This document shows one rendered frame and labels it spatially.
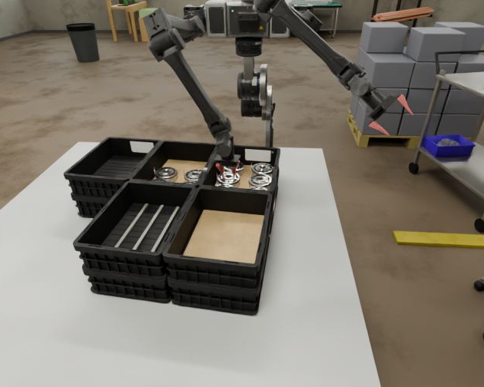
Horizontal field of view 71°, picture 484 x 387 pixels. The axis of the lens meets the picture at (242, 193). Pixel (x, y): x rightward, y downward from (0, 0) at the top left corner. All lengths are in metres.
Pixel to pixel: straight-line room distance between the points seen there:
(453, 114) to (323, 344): 3.35
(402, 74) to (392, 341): 2.57
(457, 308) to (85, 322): 1.97
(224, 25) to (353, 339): 1.41
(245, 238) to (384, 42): 3.22
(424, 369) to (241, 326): 1.16
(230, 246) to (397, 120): 3.03
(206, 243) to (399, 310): 1.36
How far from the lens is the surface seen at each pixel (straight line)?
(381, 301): 2.27
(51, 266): 1.54
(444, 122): 4.16
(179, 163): 1.76
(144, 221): 1.39
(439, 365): 2.13
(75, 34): 8.48
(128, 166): 1.81
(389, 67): 3.78
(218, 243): 1.24
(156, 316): 1.22
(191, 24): 1.60
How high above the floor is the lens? 1.65
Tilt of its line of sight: 33 degrees down
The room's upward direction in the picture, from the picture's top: 1 degrees counter-clockwise
